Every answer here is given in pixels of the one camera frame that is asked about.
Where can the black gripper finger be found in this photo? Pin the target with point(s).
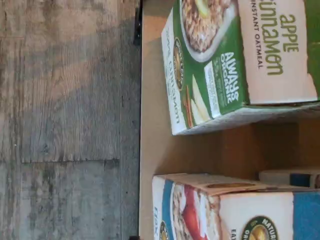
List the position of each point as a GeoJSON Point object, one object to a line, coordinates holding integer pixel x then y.
{"type": "Point", "coordinates": [133, 238]}

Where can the blue white flax oatmeal box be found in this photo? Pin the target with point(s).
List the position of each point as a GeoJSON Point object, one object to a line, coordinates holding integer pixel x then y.
{"type": "Point", "coordinates": [275, 176]}
{"type": "Point", "coordinates": [200, 212]}

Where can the black metal shelf unit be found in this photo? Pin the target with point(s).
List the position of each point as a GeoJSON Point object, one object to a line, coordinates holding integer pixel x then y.
{"type": "Point", "coordinates": [155, 100]}

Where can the green apple cinnamon oatmeal box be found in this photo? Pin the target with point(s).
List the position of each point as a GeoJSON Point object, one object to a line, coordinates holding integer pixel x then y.
{"type": "Point", "coordinates": [212, 75]}

